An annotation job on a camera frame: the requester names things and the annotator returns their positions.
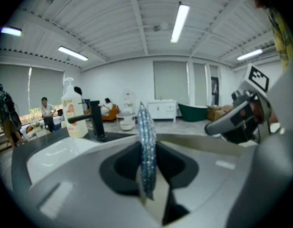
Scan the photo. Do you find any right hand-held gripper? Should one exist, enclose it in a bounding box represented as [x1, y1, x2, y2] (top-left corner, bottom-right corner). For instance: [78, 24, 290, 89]
[205, 63, 272, 144]

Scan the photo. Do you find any silver scouring sponge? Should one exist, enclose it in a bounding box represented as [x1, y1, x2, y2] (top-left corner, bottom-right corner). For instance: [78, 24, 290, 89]
[136, 101, 158, 200]

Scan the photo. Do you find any white display stand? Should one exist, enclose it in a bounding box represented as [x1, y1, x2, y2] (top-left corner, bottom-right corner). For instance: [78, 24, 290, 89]
[124, 90, 136, 114]

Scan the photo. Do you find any dark glass window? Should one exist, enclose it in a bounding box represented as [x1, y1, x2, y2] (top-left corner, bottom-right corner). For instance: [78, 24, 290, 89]
[210, 76, 220, 105]

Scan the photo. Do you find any dark green bathtub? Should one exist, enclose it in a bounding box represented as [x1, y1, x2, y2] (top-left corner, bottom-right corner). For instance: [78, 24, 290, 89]
[177, 103, 208, 123]

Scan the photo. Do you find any black faucet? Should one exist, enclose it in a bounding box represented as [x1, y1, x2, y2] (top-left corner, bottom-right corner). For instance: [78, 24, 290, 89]
[67, 100, 107, 142]

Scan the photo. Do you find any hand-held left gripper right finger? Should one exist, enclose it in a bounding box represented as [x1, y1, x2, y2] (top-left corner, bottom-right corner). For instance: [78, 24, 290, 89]
[157, 142, 241, 228]

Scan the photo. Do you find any white vanity cabinet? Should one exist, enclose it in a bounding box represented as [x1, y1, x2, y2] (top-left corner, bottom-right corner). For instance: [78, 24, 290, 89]
[147, 99, 177, 123]

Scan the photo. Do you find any white pump soap bottle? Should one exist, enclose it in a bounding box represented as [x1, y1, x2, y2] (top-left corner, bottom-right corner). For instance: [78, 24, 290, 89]
[61, 77, 89, 139]

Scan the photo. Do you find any white sink basin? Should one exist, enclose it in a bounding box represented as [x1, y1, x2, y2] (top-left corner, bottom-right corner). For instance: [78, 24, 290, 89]
[26, 136, 103, 185]

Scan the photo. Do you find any dark sink cabinet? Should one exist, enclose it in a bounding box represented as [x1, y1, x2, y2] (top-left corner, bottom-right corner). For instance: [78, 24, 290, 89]
[10, 126, 139, 192]

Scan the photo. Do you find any brown cardboard box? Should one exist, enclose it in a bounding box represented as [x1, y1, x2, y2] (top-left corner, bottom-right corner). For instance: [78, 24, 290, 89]
[206, 105, 222, 121]
[214, 105, 234, 121]

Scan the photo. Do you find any long ceiling lamp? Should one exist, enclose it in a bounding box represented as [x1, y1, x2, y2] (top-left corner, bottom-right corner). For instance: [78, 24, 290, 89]
[237, 48, 264, 61]
[170, 2, 191, 43]
[58, 46, 89, 62]
[0, 27, 22, 37]

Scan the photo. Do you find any person's torso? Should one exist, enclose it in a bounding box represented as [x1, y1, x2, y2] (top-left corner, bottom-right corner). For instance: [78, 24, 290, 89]
[232, 8, 293, 228]

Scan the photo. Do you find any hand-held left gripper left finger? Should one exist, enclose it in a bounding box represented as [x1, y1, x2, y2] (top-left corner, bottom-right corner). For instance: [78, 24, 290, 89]
[29, 141, 161, 228]

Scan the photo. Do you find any round white side table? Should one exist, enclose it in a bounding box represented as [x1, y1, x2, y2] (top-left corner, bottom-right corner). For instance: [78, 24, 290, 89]
[116, 112, 137, 131]

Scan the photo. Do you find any orange sofa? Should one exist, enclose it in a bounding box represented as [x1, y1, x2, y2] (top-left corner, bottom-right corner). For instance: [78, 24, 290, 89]
[101, 104, 120, 122]

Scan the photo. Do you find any black backpack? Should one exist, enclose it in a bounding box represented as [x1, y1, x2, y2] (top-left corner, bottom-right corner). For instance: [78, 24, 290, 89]
[0, 93, 22, 131]

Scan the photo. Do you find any light wooden table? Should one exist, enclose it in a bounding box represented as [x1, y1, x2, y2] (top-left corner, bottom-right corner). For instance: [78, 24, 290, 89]
[20, 127, 51, 142]

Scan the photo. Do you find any grey roller blind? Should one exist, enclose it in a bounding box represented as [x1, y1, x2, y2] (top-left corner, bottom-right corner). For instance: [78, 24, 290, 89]
[29, 66, 64, 112]
[0, 64, 31, 117]
[153, 60, 188, 101]
[193, 62, 207, 106]

